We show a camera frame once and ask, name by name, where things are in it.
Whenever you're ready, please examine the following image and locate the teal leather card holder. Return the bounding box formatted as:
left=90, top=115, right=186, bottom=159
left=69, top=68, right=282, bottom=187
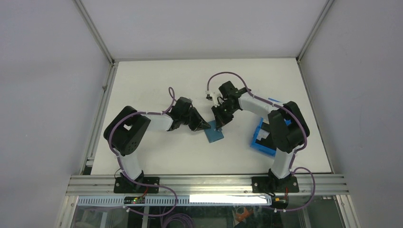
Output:
left=204, top=120, right=224, bottom=143

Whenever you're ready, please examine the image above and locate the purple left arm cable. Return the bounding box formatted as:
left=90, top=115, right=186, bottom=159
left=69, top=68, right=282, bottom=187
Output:
left=107, top=86, right=196, bottom=228

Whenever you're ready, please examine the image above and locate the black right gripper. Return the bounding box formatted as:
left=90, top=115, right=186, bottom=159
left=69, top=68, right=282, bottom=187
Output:
left=211, top=102, right=238, bottom=130

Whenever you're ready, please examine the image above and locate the aluminium front mounting rail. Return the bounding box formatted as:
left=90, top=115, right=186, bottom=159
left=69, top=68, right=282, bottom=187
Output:
left=66, top=174, right=350, bottom=196

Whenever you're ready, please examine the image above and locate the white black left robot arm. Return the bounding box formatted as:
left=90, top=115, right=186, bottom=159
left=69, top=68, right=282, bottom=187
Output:
left=103, top=97, right=211, bottom=193

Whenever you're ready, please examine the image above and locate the white slotted cable duct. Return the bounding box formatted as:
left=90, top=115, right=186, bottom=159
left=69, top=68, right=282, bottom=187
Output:
left=77, top=194, right=271, bottom=207

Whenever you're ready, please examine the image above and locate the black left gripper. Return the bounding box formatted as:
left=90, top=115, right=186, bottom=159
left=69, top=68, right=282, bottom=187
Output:
left=180, top=107, right=210, bottom=132

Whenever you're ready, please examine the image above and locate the blue plastic bin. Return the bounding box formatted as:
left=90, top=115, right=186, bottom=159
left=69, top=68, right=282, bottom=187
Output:
left=247, top=97, right=278, bottom=158

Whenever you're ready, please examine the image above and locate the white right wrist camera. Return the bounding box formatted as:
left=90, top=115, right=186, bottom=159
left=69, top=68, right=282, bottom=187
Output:
left=205, top=90, right=220, bottom=107

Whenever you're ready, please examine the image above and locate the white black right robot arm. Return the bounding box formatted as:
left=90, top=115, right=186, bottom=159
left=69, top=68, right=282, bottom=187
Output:
left=206, top=81, right=309, bottom=192

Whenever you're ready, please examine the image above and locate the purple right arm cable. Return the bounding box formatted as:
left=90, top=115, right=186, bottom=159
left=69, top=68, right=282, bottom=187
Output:
left=206, top=72, right=316, bottom=212

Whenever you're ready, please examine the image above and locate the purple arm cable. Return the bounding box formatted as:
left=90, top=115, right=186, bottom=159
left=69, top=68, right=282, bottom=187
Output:
left=107, top=86, right=196, bottom=228
left=206, top=72, right=316, bottom=212

